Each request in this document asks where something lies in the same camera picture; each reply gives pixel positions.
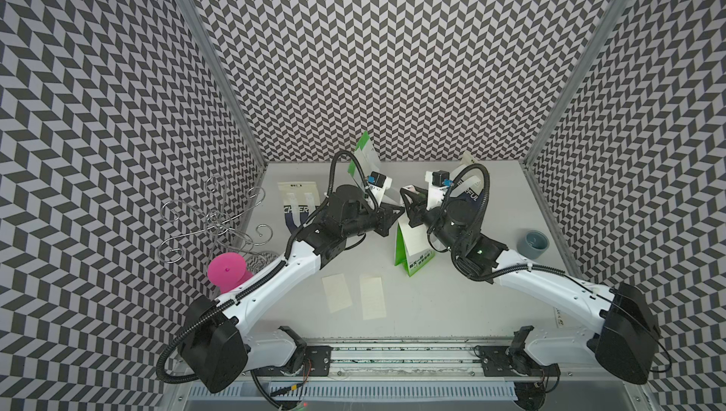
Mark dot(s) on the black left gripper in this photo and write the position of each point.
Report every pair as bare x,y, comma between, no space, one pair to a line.
386,217

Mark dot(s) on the white vented cable duct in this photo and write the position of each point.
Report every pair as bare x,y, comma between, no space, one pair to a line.
407,392

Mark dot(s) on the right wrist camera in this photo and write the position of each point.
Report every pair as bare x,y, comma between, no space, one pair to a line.
438,183

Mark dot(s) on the grey blue cup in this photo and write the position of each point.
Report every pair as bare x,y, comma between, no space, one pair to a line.
533,244

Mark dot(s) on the green white bag front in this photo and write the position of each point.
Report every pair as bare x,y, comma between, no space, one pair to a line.
367,157

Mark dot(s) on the pink plastic cup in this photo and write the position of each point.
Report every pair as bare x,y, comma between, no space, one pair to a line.
228,271

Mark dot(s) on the aluminium corner post right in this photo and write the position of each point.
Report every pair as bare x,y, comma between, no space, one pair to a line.
603,31

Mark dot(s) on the aluminium corner post left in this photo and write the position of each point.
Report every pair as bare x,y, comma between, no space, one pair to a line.
200,35

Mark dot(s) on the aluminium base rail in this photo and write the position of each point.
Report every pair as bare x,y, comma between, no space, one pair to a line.
410,359

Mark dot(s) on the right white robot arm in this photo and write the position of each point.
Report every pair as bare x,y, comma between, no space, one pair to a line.
617,330

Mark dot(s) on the silver wire stand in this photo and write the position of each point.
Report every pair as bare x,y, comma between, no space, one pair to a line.
225,228

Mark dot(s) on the small pink stapler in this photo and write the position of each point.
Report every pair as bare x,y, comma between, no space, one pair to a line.
411,189

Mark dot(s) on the aluminium corner post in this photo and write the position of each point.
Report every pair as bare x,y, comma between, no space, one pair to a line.
603,31
200,35

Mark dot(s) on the green white bag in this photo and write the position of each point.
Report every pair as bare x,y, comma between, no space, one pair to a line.
367,157
412,249

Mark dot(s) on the navy cream cheerful bag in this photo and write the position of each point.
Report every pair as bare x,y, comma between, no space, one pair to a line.
300,200
469,185

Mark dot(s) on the cream receipt far left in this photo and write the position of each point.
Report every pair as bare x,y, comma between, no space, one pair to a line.
337,293

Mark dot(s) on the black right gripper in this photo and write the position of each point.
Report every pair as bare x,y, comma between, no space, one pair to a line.
411,211

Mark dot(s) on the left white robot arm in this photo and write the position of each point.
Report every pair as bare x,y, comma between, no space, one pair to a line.
220,339

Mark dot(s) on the cream receipt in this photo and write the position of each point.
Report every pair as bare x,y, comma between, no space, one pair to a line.
373,304
337,293

